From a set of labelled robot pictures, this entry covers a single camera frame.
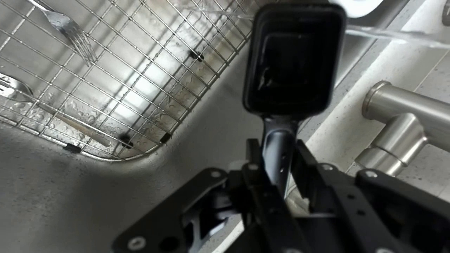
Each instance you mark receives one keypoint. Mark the chrome spring kitchen faucet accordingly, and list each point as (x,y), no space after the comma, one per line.
(402,127)

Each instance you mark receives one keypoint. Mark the metal fork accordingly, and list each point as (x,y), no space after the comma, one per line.
(70,30)

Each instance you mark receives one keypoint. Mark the black spatula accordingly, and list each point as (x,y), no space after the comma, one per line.
(292,61)

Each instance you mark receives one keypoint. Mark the metal spoon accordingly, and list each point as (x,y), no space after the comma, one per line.
(14,89)

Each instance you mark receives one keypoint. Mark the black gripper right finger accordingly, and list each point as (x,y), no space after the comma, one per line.
(374,212)

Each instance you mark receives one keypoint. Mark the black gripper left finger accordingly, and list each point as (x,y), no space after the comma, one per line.
(261,220)

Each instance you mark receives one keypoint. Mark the stainless steel sink basin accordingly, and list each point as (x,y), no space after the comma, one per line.
(70,202)

